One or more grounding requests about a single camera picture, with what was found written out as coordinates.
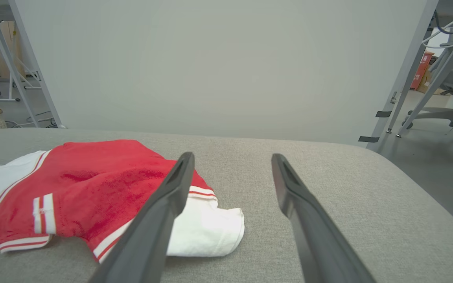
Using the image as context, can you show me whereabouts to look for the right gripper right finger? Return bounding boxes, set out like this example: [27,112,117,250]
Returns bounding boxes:
[271,153,376,283]

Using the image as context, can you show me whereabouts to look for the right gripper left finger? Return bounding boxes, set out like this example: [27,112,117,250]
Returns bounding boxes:
[88,152,195,283]

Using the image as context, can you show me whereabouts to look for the red basketball jersey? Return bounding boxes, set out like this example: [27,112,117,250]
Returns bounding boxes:
[0,140,245,264]

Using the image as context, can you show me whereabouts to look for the grey backdrop panel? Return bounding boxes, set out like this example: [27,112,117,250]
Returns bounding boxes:
[8,0,439,148]

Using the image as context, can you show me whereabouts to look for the brown cardboard box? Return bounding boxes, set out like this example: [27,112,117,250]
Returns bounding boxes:
[417,69,447,95]

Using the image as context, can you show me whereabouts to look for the red cardboard box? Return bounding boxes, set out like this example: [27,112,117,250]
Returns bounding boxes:
[411,52,435,90]

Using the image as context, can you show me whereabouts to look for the grey table frame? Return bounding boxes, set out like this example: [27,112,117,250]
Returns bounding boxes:
[386,16,453,138]

